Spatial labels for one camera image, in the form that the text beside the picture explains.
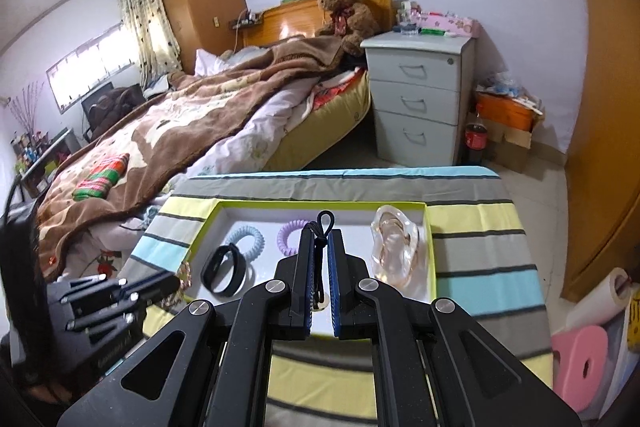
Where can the white paper roll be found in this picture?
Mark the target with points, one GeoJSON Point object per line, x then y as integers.
{"type": "Point", "coordinates": [600, 299]}

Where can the brown fleece blanket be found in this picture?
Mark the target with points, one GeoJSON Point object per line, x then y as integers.
{"type": "Point", "coordinates": [200, 117]}

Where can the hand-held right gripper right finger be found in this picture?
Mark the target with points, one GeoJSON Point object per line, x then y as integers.
{"type": "Point", "coordinates": [334, 277]}

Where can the grey nightstand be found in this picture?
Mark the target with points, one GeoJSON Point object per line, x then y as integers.
{"type": "Point", "coordinates": [415, 102]}

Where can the yellow bed sheet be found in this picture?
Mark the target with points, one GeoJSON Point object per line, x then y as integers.
{"type": "Point", "coordinates": [325, 127]}

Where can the spotted curtain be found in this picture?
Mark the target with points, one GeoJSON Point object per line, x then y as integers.
{"type": "Point", "coordinates": [145, 27]}

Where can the wide wooden wardrobe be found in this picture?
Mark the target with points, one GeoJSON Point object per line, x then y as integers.
{"type": "Point", "coordinates": [610, 107]}

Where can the small bottles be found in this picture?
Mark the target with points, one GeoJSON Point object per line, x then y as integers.
{"type": "Point", "coordinates": [407, 19]}

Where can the window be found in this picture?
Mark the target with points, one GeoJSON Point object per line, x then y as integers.
{"type": "Point", "coordinates": [90, 67]}

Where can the brown cardboard box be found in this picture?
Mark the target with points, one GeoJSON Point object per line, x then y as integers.
{"type": "Point", "coordinates": [507, 149]}

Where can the striped tablecloth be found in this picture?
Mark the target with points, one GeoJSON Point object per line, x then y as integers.
{"type": "Point", "coordinates": [480, 257]}

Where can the red green plaid cloth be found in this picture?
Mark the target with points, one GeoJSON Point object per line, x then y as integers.
{"type": "Point", "coordinates": [102, 177]}

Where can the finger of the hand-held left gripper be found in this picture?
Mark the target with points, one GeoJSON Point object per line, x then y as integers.
{"type": "Point", "coordinates": [100, 314]}
{"type": "Point", "coordinates": [150, 283]}

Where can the pink flowered box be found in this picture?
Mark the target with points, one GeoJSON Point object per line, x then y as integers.
{"type": "Point", "coordinates": [450, 26]}

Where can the black wristband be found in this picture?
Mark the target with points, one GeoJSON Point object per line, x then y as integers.
{"type": "Point", "coordinates": [225, 284]}

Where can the clear hair claw clip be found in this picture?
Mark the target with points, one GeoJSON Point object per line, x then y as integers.
{"type": "Point", "coordinates": [397, 252]}

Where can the green cardboard box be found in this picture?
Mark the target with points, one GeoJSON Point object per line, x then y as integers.
{"type": "Point", "coordinates": [350, 217]}

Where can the rhinestone hair clip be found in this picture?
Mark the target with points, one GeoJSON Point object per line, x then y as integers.
{"type": "Point", "coordinates": [184, 277]}

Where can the cola bottle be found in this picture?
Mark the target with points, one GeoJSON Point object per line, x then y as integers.
{"type": "Point", "coordinates": [475, 139]}

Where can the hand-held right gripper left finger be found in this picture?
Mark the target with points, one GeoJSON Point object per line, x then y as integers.
{"type": "Point", "coordinates": [307, 277]}

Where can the orange box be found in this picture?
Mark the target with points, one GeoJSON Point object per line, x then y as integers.
{"type": "Point", "coordinates": [505, 112]}

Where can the dry branches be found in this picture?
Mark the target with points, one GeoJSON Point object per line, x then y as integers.
{"type": "Point", "coordinates": [25, 112]}

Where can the wooden bed headboard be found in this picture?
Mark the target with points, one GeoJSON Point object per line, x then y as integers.
{"type": "Point", "coordinates": [290, 19]}

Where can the cluttered desk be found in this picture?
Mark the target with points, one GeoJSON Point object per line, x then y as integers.
{"type": "Point", "coordinates": [40, 162]}

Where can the power strip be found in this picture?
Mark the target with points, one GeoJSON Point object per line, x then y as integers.
{"type": "Point", "coordinates": [245, 20]}

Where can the brown teddy bear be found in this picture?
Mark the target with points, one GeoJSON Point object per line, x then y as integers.
{"type": "Point", "coordinates": [347, 12]}

